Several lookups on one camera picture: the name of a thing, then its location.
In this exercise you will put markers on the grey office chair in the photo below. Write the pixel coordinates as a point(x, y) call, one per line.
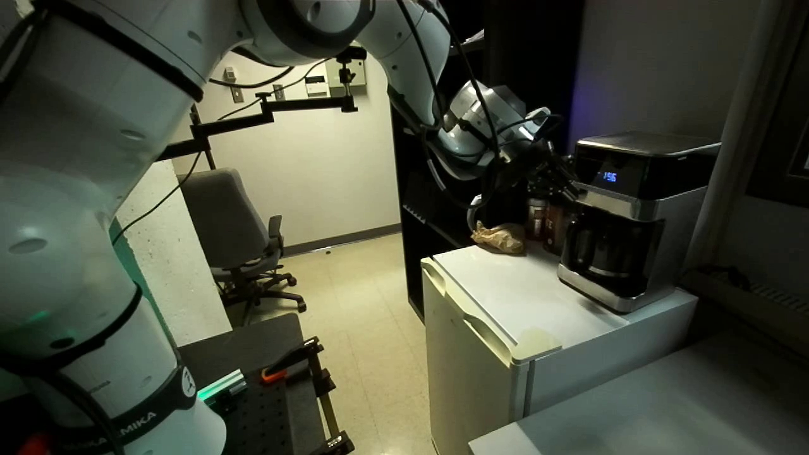
point(241, 248)

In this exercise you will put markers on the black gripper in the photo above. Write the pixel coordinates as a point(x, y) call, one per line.
point(533, 175)

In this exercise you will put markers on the brown crumpled paper bag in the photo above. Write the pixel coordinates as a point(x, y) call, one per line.
point(502, 239)

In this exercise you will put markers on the white mini fridge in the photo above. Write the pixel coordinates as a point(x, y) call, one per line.
point(507, 339)

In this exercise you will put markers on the black work table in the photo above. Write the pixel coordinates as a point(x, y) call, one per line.
point(262, 421)

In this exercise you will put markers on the orange handled bar clamp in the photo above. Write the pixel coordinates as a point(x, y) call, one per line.
point(304, 366)

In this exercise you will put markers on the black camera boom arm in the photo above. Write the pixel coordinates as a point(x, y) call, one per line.
point(203, 132)

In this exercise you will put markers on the black shelf cabinet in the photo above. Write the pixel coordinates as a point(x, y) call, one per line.
point(528, 47)

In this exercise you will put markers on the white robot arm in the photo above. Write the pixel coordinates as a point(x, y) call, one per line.
point(93, 95)

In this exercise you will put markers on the white wall outlet box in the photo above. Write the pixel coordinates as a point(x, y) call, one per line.
point(347, 79)

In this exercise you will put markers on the black silver coffeemaker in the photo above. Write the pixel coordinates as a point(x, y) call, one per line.
point(635, 213)

